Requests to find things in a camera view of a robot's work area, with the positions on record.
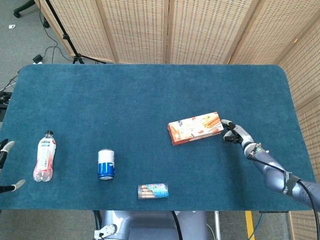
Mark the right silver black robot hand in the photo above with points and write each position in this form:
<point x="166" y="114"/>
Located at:
<point x="241" y="133"/>

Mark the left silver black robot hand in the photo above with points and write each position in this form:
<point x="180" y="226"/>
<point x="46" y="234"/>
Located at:
<point x="7" y="147"/>

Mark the orange snack box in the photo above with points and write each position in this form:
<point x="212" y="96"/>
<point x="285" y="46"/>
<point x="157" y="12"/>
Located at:
<point x="195" y="128"/>

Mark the clear pink drink bottle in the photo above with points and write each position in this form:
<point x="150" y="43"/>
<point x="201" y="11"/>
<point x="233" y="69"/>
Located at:
<point x="45" y="160"/>

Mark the black floor device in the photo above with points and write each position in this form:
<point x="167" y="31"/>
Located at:
<point x="5" y="98"/>

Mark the blue carpet table mat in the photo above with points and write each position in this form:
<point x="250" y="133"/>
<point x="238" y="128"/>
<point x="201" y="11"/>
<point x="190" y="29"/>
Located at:
<point x="160" y="95"/>

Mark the yellow floor tape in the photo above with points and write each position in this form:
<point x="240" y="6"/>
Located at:
<point x="249" y="225"/>

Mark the black power adapter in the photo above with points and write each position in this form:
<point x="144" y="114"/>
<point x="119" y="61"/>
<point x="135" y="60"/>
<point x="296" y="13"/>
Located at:
<point x="37" y="58"/>

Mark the metal table leg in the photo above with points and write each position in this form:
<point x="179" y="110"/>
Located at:
<point x="218" y="225"/>

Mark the blue white drink can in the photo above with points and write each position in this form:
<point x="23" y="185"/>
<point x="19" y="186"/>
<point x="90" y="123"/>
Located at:
<point x="106" y="165"/>

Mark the clear biscuit stick tube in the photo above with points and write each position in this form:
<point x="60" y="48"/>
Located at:
<point x="152" y="191"/>

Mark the white paper scrap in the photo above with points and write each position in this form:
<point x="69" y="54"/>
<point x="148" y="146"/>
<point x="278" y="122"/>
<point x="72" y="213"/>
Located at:
<point x="11" y="26"/>

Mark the black tripod stand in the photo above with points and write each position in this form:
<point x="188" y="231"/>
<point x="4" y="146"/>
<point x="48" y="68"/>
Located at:
<point x="65" y="37"/>

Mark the grey robot torso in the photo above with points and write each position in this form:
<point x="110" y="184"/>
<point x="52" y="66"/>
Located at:
<point x="150" y="225"/>

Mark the black office chair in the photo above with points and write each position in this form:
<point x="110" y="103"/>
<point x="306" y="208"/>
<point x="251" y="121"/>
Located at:
<point x="23" y="6"/>

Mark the wicker folding screen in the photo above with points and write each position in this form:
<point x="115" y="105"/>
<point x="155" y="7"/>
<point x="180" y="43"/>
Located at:
<point x="137" y="30"/>

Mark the white torso bracket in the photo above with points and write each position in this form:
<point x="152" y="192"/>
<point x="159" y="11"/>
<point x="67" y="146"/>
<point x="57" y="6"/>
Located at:
<point x="106" y="230"/>

